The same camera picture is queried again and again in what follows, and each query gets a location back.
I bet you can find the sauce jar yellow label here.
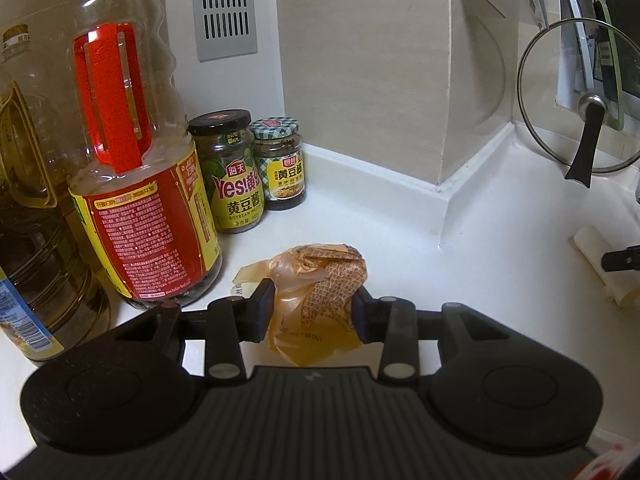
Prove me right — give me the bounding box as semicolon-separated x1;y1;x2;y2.
250;116;306;210

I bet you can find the green cutting board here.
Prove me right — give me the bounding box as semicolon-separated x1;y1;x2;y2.
591;0;624;131

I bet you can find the glass pot lid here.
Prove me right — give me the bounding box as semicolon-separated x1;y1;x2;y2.
516;18;639;188

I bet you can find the cleaver knife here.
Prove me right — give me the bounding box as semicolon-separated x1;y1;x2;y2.
556;0;596;112

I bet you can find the sunflower oil bottle blue label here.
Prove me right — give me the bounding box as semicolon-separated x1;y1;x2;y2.
1;24;111;365

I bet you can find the white wall vent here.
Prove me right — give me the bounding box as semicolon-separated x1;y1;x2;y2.
192;0;258;62

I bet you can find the beige plastic bag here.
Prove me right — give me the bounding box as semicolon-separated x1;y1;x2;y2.
232;244;368;367

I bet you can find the oil bottle red handle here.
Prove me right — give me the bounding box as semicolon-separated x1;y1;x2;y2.
68;0;222;309

